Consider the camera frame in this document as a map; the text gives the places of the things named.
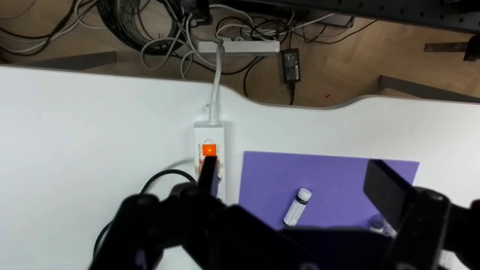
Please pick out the white marker with black band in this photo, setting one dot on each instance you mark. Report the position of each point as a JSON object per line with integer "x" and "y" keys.
{"x": 299, "y": 204}

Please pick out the black metal frame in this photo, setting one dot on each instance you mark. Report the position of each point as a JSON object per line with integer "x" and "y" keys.
{"x": 425, "y": 15}

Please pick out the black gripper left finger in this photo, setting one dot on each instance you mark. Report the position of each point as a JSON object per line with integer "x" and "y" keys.
{"x": 207, "y": 174}

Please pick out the white power strip orange switch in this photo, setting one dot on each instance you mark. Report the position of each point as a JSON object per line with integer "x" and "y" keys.
{"x": 210, "y": 134}

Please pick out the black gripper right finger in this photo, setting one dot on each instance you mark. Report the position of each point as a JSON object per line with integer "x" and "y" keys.
{"x": 399, "y": 200}

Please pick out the purple mat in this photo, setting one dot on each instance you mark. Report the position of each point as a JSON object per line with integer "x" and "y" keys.
{"x": 330, "y": 180}

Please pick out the black power adapter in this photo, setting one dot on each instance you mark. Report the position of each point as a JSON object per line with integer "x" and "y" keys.
{"x": 291, "y": 65}

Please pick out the long white power strip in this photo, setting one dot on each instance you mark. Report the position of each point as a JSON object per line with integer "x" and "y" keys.
{"x": 249, "y": 47}

